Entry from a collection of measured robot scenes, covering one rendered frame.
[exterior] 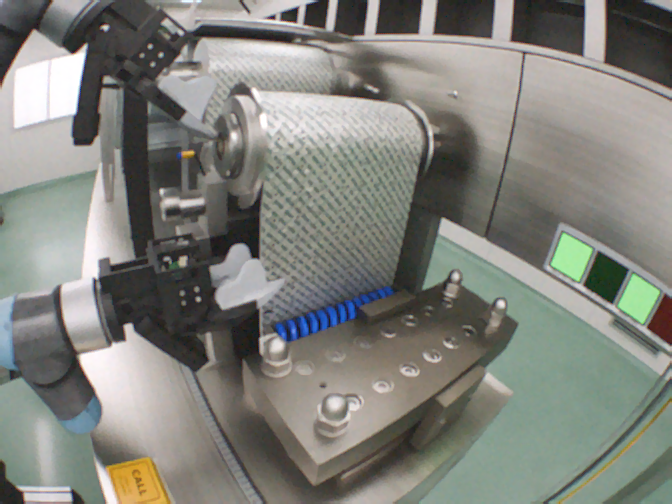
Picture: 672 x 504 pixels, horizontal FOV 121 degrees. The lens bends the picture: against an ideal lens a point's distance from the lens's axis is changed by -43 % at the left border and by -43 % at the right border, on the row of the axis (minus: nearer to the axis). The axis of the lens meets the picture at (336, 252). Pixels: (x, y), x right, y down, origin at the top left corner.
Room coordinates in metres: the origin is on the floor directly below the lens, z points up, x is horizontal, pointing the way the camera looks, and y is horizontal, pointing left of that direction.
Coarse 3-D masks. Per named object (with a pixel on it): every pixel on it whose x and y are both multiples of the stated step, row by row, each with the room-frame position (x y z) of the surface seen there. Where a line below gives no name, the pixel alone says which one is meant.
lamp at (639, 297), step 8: (632, 280) 0.26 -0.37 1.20; (640, 280) 0.25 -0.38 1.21; (632, 288) 0.25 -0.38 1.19; (640, 288) 0.24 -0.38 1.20; (648, 288) 0.24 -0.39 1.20; (624, 296) 0.26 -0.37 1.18; (632, 296) 0.25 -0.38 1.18; (640, 296) 0.24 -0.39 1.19; (648, 296) 0.23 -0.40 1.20; (656, 296) 0.22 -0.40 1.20; (624, 304) 0.25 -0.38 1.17; (632, 304) 0.24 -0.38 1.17; (640, 304) 0.24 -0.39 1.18; (648, 304) 0.23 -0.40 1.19; (632, 312) 0.24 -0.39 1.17; (640, 312) 0.23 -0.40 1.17; (648, 312) 0.22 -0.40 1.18; (640, 320) 0.23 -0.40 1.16
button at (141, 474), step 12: (108, 468) 0.09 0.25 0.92; (120, 468) 0.10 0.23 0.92; (132, 468) 0.11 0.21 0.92; (144, 468) 0.12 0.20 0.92; (156, 468) 0.13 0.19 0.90; (120, 480) 0.08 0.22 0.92; (132, 480) 0.09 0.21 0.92; (144, 480) 0.10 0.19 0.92; (156, 480) 0.11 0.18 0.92; (120, 492) 0.07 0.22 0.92; (132, 492) 0.08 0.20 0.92; (144, 492) 0.08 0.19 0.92; (156, 492) 0.09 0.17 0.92
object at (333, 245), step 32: (320, 192) 0.36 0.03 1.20; (352, 192) 0.39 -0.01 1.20; (384, 192) 0.43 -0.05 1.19; (288, 224) 0.34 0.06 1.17; (320, 224) 0.36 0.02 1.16; (352, 224) 0.40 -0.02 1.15; (384, 224) 0.43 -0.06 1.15; (288, 256) 0.34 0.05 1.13; (320, 256) 0.37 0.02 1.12; (352, 256) 0.40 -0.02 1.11; (384, 256) 0.44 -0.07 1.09; (288, 288) 0.34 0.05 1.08; (320, 288) 0.37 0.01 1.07; (352, 288) 0.41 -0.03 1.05
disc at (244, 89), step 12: (240, 84) 0.36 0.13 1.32; (228, 96) 0.39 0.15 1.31; (252, 96) 0.33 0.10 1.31; (252, 108) 0.33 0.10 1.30; (264, 120) 0.31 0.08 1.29; (264, 132) 0.31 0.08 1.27; (264, 144) 0.30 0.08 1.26; (264, 156) 0.30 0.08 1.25; (264, 168) 0.30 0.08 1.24; (252, 180) 0.32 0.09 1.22; (228, 192) 0.38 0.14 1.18; (252, 192) 0.32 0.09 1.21; (240, 204) 0.35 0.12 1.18; (252, 204) 0.32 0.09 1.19
